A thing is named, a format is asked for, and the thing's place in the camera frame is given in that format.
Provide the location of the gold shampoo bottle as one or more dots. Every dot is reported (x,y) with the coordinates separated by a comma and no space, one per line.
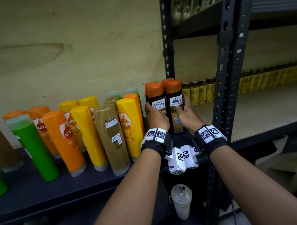
(112,100)
(111,139)

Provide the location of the person's right hand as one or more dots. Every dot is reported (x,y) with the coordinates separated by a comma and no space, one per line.
(190,118)

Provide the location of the black metal shelving rack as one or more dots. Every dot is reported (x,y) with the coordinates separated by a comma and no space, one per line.
(228,69)

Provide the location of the row of gold bottles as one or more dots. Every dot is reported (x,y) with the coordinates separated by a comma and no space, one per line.
(183,9)

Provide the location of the white plastic jar with lid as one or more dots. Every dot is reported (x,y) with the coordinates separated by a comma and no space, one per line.
(182,204)

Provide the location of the person's left thumb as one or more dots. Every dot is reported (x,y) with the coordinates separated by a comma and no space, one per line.
(163,113)

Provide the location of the dark shelf board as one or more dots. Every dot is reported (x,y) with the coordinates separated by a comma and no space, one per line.
(34,194)

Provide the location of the black bottle with orange cap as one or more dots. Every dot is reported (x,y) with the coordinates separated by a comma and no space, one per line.
(147,89)
(175,92)
(165,81)
(156,97)

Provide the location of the cardboard box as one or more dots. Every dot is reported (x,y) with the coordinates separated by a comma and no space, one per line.
(278,167)

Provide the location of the row of small amber bottles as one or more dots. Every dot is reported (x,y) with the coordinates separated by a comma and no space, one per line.
(201,92)

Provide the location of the brown bottle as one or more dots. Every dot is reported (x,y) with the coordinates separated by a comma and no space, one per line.
(9,153)

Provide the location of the person's left hand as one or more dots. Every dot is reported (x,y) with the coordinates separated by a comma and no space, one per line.
(157,120)

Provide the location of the yellow shampoo bottle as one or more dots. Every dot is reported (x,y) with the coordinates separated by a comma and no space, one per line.
(89,139)
(130,129)
(68,109)
(89,103)

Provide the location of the person's right thumb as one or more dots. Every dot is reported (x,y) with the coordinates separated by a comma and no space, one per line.
(179,109)

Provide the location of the person's left forearm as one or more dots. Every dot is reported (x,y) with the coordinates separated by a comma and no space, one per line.
(132,192)

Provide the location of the person's right forearm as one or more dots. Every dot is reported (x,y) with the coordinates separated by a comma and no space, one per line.
(250,187)

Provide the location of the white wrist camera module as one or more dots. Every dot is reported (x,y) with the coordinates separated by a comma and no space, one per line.
(176,162)
(189,157)

